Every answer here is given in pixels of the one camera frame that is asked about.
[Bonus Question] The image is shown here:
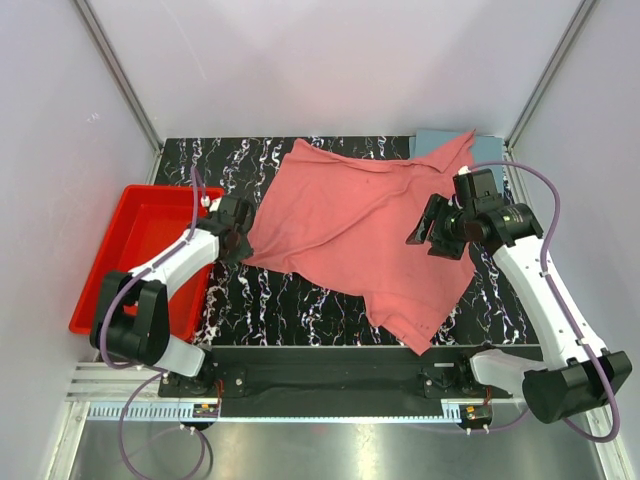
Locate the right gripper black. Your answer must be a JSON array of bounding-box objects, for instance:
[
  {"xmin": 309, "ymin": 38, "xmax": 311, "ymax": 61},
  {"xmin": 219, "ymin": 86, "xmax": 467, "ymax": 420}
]
[{"xmin": 405, "ymin": 193, "xmax": 474, "ymax": 261}]

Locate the pink t shirt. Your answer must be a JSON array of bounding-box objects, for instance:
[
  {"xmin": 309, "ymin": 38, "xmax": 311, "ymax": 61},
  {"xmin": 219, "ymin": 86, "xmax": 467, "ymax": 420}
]
[{"xmin": 246, "ymin": 132, "xmax": 475, "ymax": 355}]

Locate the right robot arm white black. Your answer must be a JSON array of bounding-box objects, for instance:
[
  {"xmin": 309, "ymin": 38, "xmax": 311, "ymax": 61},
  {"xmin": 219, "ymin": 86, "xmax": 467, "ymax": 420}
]
[{"xmin": 406, "ymin": 164, "xmax": 632, "ymax": 430}]

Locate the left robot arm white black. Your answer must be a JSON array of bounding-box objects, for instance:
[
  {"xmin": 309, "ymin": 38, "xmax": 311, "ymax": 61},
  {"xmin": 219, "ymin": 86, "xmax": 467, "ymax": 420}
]
[{"xmin": 90, "ymin": 195, "xmax": 256, "ymax": 396}]

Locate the red plastic bin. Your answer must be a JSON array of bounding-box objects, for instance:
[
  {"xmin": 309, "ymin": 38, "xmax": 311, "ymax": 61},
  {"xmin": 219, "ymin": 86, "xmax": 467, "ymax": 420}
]
[{"xmin": 69, "ymin": 185, "xmax": 213, "ymax": 342}]

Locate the folded blue t shirt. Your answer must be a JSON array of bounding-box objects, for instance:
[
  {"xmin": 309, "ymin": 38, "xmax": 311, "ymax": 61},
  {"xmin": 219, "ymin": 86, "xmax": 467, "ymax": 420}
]
[{"xmin": 409, "ymin": 129, "xmax": 503, "ymax": 163}]

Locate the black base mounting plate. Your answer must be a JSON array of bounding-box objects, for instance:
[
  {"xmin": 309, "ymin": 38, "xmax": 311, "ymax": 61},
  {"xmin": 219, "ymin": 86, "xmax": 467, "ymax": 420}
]
[{"xmin": 158, "ymin": 346, "xmax": 525, "ymax": 424}]

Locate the white slotted cable duct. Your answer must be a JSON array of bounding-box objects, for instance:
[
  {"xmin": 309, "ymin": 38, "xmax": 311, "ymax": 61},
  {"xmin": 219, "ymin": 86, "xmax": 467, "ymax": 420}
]
[{"xmin": 87, "ymin": 402, "xmax": 497, "ymax": 424}]

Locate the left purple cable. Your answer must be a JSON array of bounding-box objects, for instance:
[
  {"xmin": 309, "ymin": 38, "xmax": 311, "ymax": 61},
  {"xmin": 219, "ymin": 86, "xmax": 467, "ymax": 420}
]
[{"xmin": 97, "ymin": 167, "xmax": 217, "ymax": 479}]

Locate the purple cable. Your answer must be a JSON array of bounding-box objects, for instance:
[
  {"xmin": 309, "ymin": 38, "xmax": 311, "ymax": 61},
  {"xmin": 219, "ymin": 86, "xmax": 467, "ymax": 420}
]
[
  {"xmin": 97, "ymin": 167, "xmax": 217, "ymax": 479},
  {"xmin": 409, "ymin": 160, "xmax": 621, "ymax": 444}
]

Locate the left aluminium frame post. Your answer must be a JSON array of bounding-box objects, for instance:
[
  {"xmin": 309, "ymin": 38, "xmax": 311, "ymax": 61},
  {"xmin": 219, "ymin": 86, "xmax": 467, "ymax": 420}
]
[{"xmin": 71, "ymin": 0, "xmax": 164, "ymax": 154}]

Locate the aluminium frame post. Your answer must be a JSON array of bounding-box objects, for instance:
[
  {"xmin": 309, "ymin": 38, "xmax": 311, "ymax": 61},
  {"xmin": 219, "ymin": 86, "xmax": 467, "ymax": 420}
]
[
  {"xmin": 71, "ymin": 0, "xmax": 164, "ymax": 154},
  {"xmin": 504, "ymin": 0, "xmax": 600, "ymax": 152}
]

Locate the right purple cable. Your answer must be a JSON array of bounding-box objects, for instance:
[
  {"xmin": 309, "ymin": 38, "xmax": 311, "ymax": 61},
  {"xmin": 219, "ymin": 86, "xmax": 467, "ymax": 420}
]
[{"xmin": 409, "ymin": 160, "xmax": 621, "ymax": 444}]

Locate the right aluminium frame post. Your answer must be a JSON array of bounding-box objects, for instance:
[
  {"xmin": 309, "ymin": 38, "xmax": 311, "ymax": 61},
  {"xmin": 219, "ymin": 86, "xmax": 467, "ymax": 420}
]
[{"xmin": 504, "ymin": 0, "xmax": 600, "ymax": 152}]

